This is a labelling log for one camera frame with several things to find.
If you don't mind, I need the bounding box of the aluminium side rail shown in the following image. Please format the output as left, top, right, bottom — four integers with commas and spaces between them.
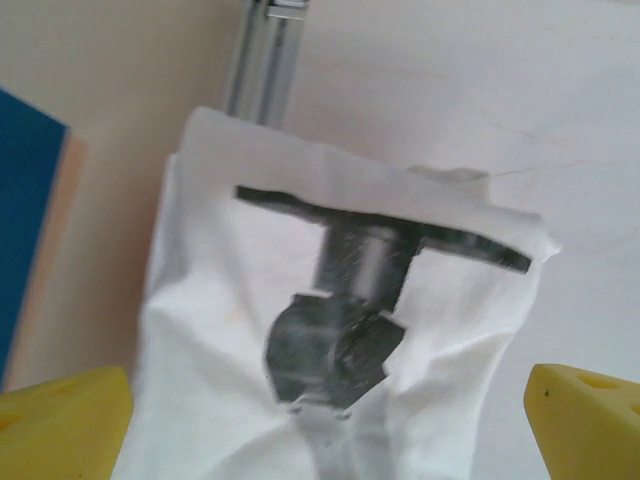
227, 0, 307, 126

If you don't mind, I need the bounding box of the white t-shirt with black print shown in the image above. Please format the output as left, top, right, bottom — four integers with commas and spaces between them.
134, 105, 562, 480

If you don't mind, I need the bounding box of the blue floral wall panel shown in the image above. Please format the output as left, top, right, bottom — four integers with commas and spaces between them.
0, 87, 71, 394

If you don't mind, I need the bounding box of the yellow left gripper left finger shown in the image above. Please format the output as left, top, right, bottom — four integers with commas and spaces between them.
0, 365, 135, 480

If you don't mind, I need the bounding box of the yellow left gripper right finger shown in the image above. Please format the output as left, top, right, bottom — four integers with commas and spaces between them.
522, 363, 640, 480

